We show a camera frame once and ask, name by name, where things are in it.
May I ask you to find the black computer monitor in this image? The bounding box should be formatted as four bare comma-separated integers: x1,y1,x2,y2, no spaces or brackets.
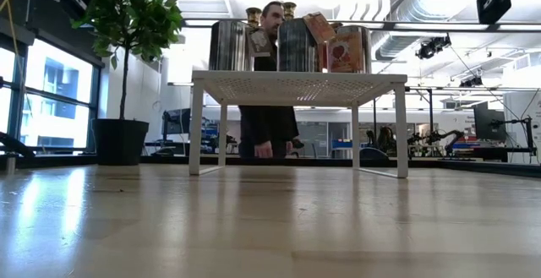
473,101,507,144
162,107,192,136

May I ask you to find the black slanted bar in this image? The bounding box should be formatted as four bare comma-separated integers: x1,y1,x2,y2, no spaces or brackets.
0,131,38,160

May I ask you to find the black ceiling device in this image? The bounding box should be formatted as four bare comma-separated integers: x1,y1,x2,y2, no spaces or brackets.
458,76,485,89

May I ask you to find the gold candlestick holder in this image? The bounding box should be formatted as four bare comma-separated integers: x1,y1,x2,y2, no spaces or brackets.
246,6,263,30
281,1,298,20

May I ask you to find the black vertical pole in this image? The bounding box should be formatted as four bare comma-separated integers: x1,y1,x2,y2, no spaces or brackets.
405,86,436,146

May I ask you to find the grey metal post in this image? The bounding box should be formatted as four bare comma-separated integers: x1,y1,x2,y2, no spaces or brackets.
3,150,17,174

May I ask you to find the black window frame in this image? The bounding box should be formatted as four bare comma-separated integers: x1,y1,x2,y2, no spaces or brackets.
0,28,105,156

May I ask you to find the silver scented candle tin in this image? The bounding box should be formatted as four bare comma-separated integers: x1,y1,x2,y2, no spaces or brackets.
325,24,374,74
276,11,338,74
208,19,275,73

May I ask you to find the black ceiling camera rig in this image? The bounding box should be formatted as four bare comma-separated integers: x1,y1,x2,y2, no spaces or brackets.
415,34,452,62

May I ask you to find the black plant pot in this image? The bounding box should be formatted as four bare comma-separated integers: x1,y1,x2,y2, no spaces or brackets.
91,118,150,167

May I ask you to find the white perforated metal table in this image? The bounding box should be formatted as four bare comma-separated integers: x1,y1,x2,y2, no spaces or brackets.
189,69,410,179

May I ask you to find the yellow cable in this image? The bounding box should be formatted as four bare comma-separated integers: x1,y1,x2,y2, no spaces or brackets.
0,0,46,146

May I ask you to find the black ceiling light rail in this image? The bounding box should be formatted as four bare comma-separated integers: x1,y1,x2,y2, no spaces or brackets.
182,18,541,34

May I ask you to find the green leafy tree plant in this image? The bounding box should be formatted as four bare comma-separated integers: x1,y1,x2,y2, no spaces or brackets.
69,0,183,121

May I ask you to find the person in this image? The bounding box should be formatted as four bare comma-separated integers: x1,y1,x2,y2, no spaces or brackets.
238,0,300,160

